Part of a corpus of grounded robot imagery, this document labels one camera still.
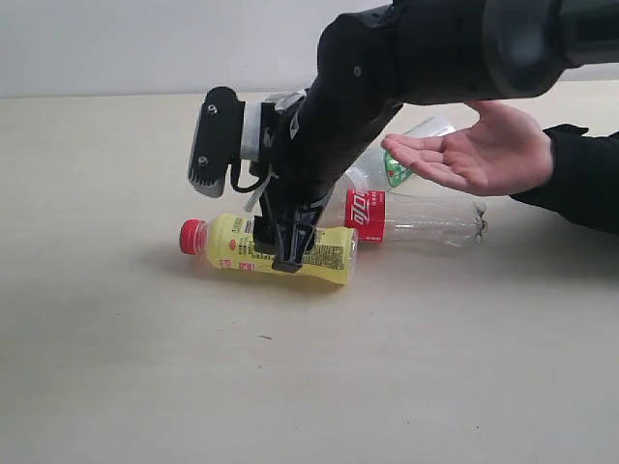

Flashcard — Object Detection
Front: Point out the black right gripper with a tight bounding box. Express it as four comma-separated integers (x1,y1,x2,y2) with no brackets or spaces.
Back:
252,81,402,274

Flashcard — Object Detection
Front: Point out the yellow drink bottle red cap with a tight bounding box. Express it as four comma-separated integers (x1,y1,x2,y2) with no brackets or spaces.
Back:
179,213,358,285

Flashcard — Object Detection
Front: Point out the clear cola bottle red label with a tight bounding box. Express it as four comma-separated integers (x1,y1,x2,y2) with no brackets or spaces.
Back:
321,188,486,247

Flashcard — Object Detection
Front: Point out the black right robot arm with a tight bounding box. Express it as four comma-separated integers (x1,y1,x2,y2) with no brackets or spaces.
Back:
254,0,618,273

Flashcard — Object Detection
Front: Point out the black sleeved forearm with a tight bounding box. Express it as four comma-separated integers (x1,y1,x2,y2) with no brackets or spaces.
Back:
512,125,618,235

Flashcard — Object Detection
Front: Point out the clear bottle green white label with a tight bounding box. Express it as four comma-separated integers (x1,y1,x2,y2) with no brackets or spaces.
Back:
345,115,458,192

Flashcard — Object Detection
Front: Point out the person's bare hand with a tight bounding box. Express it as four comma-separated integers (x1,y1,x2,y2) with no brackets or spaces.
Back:
381,101,554,196

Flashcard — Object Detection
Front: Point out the black cable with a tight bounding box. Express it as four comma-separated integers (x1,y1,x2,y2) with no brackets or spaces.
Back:
227,161,277,193

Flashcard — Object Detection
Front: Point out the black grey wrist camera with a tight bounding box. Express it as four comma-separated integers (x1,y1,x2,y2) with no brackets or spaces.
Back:
188,86,266,198

